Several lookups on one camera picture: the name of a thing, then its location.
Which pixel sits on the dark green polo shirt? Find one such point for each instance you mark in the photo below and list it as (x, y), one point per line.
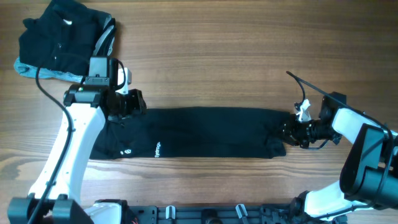
(193, 132)

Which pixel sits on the grey clip on base rail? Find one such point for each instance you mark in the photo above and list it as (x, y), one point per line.
(170, 212)

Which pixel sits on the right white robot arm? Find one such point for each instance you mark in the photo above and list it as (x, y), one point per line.
(368, 179)

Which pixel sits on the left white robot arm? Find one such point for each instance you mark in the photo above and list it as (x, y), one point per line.
(55, 195)

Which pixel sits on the folded black grey-trimmed garment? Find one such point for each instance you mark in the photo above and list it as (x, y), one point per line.
(107, 24)

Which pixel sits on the folded black polo shirt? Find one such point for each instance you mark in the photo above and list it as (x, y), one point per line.
(63, 37)

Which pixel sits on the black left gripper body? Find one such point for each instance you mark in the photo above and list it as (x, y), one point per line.
(130, 104)

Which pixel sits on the folded light blue garment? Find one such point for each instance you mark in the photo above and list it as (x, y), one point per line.
(30, 71)

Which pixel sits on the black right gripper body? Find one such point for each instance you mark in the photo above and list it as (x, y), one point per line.
(298, 133)

